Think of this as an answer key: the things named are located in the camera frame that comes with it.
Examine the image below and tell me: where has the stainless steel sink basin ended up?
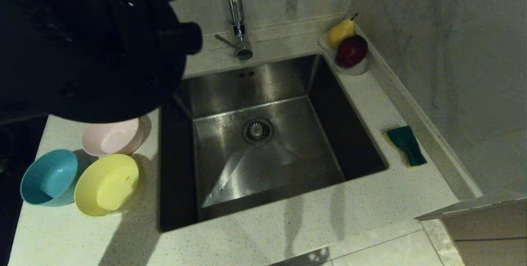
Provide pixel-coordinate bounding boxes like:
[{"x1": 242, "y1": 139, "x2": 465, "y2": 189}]
[{"x1": 159, "y1": 54, "x2": 389, "y2": 233}]

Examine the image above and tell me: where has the green and yellow sponge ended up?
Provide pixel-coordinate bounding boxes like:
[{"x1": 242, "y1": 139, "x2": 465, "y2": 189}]
[{"x1": 386, "y1": 126, "x2": 428, "y2": 168}]

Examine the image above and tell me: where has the round metal drain strainer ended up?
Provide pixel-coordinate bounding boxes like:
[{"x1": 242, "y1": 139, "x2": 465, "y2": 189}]
[{"x1": 242, "y1": 118, "x2": 275, "y2": 147}]

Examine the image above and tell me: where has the small white dish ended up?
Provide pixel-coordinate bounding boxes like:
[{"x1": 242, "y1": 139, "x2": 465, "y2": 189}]
[{"x1": 319, "y1": 32, "x2": 370, "y2": 77}]

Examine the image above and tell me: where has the dark red apple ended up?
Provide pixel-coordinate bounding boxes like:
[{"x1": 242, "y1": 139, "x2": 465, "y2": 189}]
[{"x1": 337, "y1": 35, "x2": 368, "y2": 69}]

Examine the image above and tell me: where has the chrome faucet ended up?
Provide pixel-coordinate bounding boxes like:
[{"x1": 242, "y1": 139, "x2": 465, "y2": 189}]
[{"x1": 214, "y1": 0, "x2": 254, "y2": 61}]

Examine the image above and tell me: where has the yellow pear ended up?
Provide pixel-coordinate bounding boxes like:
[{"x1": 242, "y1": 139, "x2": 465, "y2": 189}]
[{"x1": 328, "y1": 14, "x2": 358, "y2": 49}]

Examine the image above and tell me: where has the pink plastic bowl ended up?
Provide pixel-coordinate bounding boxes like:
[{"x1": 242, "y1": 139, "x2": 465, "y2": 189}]
[{"x1": 82, "y1": 115, "x2": 152, "y2": 157}]

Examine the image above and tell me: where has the yellow plastic bowl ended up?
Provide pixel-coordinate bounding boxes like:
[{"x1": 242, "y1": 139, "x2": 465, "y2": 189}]
[{"x1": 74, "y1": 154, "x2": 145, "y2": 217}]

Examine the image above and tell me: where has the blue plastic bowl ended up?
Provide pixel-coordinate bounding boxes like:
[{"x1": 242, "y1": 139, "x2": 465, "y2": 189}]
[{"x1": 20, "y1": 149, "x2": 79, "y2": 207}]

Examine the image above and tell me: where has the beige wooden cabinet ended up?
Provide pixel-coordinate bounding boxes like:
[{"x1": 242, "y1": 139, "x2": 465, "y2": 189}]
[{"x1": 414, "y1": 192, "x2": 527, "y2": 266}]

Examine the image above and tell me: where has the black induction cooktop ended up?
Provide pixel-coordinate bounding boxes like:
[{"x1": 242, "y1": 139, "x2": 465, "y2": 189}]
[{"x1": 0, "y1": 116, "x2": 49, "y2": 266}]

